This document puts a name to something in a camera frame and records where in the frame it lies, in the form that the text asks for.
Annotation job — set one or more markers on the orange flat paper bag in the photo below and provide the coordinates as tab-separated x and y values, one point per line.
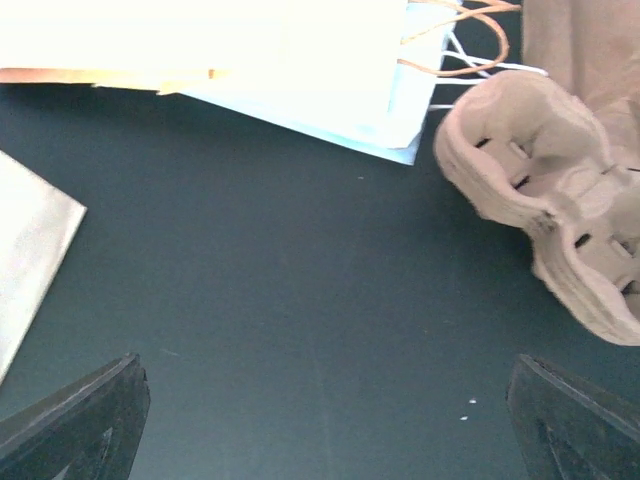
163	82

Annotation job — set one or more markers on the grey pulp cup carrier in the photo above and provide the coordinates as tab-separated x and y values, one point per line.
528	154

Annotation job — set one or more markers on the blue checkered paper bag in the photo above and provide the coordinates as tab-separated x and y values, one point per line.
38	224

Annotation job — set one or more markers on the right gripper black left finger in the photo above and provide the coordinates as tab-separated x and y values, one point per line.
89	429

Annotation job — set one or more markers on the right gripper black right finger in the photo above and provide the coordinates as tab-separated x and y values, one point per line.
569	428

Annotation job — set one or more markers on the light blue flat paper bag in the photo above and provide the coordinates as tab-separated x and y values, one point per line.
383	118

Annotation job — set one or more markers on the tan flat paper bag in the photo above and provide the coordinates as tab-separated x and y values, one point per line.
260	42

